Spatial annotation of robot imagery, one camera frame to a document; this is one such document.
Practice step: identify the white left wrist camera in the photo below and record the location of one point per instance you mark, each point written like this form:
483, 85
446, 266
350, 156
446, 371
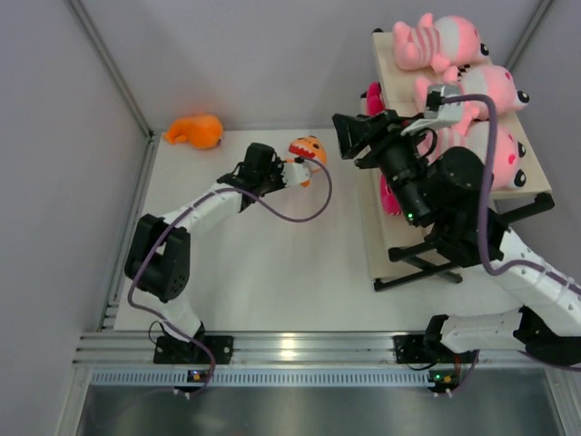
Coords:
294, 173

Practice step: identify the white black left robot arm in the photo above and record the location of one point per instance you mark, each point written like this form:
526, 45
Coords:
159, 260

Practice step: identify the pink striped plush front shelf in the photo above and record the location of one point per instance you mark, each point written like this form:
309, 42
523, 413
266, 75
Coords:
492, 80

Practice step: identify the aluminium rail frame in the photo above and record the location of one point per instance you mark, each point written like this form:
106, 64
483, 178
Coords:
251, 348

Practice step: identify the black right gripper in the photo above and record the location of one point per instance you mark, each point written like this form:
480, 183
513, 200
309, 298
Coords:
384, 133

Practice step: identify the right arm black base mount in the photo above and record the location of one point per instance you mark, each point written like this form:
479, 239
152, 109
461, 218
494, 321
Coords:
415, 348

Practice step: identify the orange plush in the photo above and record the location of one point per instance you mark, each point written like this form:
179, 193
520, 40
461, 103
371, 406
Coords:
202, 131
307, 146

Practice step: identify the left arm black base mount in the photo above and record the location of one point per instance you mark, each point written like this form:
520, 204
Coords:
169, 350

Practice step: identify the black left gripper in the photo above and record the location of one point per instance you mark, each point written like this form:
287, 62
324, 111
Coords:
277, 166

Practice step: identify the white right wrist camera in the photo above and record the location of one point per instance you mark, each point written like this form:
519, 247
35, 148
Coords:
443, 109

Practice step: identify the grey slotted cable duct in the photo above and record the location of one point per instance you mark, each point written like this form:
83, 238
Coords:
245, 377

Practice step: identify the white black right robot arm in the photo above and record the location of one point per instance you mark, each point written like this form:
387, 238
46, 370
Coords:
445, 189

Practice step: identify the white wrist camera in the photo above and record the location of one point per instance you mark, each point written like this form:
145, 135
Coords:
294, 173
443, 109

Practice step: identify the magenta plush on lower shelf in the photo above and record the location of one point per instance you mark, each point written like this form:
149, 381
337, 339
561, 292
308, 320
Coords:
374, 100

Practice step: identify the pink striped plush shelf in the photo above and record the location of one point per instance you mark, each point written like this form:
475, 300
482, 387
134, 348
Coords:
492, 80
439, 44

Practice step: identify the pink striped plush back shelf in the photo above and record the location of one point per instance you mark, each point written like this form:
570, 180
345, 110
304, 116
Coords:
439, 44

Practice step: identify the small pink striped plush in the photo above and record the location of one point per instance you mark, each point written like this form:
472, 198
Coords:
507, 171

